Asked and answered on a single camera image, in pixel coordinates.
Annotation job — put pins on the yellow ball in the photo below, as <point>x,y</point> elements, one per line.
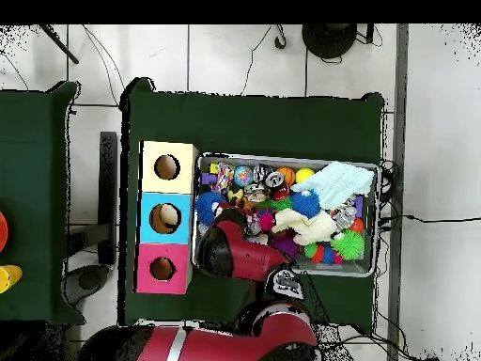
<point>304,175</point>

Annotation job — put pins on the yellow plush duck toy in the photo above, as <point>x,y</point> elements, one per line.
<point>235,195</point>

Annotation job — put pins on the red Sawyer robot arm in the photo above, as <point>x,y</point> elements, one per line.
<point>248,257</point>

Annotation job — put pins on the green spiky ball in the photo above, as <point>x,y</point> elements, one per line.
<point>347,244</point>

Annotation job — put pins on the cream waffle cloth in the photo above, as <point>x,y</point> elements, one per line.
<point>308,225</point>

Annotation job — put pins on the wooden box with three holes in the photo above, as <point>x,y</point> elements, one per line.
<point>165,222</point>

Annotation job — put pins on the black rod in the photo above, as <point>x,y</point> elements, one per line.
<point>60,45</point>

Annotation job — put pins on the orange toy basketball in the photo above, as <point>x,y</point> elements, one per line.
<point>288,174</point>

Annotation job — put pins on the light blue waffle cloth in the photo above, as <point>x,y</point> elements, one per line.
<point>334,182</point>

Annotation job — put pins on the black upright panel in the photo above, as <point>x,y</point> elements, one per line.
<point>108,188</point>

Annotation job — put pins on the orange plastic bowl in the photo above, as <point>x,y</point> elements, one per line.
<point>3,231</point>

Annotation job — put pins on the black round stand base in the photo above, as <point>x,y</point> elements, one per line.
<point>328,39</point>

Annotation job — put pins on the shallow silver mesh bin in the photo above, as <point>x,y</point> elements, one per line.
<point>338,267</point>

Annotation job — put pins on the dark green tablecloth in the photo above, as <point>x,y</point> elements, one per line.
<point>34,113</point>
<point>244,124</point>

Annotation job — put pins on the yellow plastic toy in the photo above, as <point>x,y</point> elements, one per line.
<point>9,277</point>

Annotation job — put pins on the blue spiky ball with eyes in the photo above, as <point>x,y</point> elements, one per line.
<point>206,207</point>

